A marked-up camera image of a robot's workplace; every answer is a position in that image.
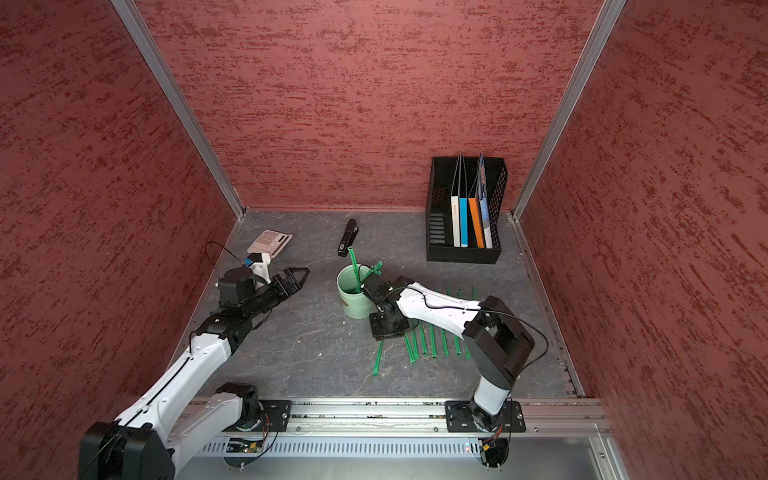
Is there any orange spine folder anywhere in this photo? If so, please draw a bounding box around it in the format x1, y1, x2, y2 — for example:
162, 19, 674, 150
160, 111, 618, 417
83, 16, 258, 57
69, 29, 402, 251
468, 181, 485, 248

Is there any blue spine folder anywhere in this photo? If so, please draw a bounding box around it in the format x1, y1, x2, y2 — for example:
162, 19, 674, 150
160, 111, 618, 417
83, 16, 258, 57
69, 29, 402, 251
458, 155, 469, 248

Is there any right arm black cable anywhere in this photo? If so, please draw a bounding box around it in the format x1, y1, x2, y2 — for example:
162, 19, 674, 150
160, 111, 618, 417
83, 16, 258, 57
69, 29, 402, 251
389, 286, 550, 385

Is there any left aluminium corner post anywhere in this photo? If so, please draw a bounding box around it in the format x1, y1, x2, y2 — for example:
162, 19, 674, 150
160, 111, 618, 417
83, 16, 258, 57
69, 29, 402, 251
110, 0, 247, 221

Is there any aluminium mounting rail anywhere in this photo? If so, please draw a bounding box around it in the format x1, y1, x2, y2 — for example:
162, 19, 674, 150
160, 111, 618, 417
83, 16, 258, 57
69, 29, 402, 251
280, 397, 613, 438

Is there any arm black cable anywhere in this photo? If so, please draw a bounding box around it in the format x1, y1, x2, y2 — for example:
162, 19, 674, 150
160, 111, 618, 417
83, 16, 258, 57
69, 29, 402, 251
389, 286, 550, 385
203, 241, 247, 280

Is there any black mesh file organizer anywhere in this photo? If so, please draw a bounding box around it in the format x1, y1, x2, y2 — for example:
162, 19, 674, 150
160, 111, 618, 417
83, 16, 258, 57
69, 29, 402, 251
426, 156, 508, 264

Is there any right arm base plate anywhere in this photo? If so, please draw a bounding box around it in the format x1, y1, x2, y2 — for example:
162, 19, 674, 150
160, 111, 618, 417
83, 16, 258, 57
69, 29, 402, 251
444, 399, 526, 434

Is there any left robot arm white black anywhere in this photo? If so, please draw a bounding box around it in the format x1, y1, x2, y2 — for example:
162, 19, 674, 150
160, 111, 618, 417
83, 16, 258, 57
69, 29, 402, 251
78, 266, 310, 479

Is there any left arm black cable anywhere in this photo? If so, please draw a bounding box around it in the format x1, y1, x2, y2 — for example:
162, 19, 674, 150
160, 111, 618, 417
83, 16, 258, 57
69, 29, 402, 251
203, 241, 247, 280

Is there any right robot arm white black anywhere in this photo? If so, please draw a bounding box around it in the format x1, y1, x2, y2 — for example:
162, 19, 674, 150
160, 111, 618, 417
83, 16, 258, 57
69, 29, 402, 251
362, 276, 535, 432

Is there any light blue folder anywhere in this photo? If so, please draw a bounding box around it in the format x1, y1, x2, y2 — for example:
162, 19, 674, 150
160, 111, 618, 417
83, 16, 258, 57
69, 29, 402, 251
476, 153, 493, 249

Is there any right aluminium corner post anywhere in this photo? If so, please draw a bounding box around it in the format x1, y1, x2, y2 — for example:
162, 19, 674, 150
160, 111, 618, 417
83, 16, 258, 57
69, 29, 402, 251
512, 0, 626, 223

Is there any green straw upright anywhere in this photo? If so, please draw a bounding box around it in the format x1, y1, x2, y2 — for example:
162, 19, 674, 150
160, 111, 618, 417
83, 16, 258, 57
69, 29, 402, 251
347, 246, 361, 293

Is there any black stapler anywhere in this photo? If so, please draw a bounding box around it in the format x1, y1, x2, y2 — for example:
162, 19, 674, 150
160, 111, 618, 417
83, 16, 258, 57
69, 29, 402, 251
337, 218, 359, 257

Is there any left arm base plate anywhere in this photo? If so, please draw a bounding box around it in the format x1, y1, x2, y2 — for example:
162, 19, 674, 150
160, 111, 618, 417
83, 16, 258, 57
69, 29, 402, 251
260, 399, 293, 433

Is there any aluminium corner post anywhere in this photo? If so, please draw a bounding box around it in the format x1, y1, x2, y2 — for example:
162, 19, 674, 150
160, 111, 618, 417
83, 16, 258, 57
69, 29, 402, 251
512, 0, 626, 223
110, 0, 247, 221

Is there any pale green storage cup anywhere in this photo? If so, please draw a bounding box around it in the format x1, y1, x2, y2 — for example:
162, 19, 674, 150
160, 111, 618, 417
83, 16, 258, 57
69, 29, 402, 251
336, 265, 375, 320

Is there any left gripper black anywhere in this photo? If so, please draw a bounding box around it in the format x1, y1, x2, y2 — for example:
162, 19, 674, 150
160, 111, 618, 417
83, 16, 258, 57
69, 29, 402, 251
243, 268, 310, 318

